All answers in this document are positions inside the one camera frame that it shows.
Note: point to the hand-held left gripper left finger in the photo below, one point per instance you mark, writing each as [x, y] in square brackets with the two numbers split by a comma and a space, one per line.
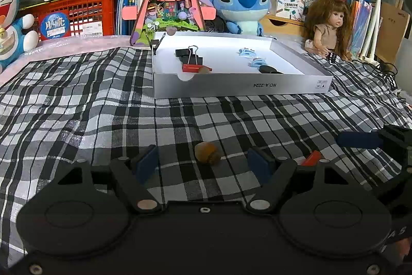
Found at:
[146, 162]

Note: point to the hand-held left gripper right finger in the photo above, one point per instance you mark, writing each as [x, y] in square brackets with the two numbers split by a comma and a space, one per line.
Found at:
[260, 162]

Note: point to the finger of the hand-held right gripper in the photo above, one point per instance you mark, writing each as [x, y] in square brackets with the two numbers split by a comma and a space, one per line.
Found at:
[399, 188]
[357, 139]

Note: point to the small red piece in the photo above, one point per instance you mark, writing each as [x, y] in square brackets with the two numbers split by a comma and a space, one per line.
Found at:
[311, 159]

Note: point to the brown nut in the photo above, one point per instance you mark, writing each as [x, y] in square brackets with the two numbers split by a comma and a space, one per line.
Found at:
[207, 153]

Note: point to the white cardboard box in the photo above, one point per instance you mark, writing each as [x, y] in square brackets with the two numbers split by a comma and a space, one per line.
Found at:
[241, 85]

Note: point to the blue hair claw clip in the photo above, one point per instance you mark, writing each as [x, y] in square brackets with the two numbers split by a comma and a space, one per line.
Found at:
[257, 62]
[246, 52]

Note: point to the red rectangular piece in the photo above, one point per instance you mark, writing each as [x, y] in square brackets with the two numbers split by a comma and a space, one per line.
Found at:
[192, 68]

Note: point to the black binder clip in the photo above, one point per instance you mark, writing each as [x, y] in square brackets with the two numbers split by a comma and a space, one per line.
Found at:
[155, 44]
[182, 52]
[194, 59]

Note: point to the black white plaid blanket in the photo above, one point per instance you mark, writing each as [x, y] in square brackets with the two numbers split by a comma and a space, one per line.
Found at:
[96, 107]

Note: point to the brown cardboard panel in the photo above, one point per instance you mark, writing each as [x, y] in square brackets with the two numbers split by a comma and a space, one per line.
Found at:
[392, 33]

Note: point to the pile of thin colourful books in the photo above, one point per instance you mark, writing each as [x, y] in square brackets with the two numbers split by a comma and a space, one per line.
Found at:
[360, 27]

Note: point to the brown haired doll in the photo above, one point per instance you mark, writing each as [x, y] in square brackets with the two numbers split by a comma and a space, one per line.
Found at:
[328, 30]

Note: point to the white pipe stand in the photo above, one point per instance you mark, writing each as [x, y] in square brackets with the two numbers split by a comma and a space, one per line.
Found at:
[377, 20]

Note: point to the wooden drawer box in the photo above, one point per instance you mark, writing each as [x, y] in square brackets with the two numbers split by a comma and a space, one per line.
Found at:
[280, 28]

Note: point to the white printed carton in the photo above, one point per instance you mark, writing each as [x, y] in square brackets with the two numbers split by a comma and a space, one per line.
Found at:
[288, 4]

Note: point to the blue alien plush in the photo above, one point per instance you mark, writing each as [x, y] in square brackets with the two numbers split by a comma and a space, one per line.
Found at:
[241, 7]

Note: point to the red plastic crate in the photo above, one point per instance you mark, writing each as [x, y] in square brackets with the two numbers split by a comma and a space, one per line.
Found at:
[87, 17]

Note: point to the blue robot cat plush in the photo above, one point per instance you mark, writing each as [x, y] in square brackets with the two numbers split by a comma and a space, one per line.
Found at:
[13, 27]

